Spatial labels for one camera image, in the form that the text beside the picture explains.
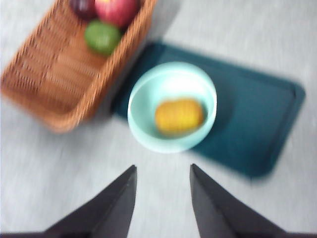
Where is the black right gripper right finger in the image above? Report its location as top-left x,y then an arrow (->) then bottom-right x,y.
190,163 -> 288,238

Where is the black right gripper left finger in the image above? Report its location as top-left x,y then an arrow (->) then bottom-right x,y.
47,164 -> 138,238

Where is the brown kiwi fruit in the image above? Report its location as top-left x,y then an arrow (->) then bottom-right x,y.
155,98 -> 204,134

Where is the teal ribbed bowl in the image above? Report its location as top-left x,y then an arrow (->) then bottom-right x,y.
127,61 -> 218,154

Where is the dark rectangular tray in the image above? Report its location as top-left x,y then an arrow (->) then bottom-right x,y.
111,42 -> 306,179

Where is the brown wicker basket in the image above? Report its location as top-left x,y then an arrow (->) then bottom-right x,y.
0,0 -> 159,134

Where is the green avocado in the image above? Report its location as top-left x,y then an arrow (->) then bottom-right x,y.
84,20 -> 122,56

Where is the red apple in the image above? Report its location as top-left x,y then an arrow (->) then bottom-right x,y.
95,0 -> 138,28

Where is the dark purple plum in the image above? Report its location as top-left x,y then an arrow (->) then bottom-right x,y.
70,0 -> 99,20

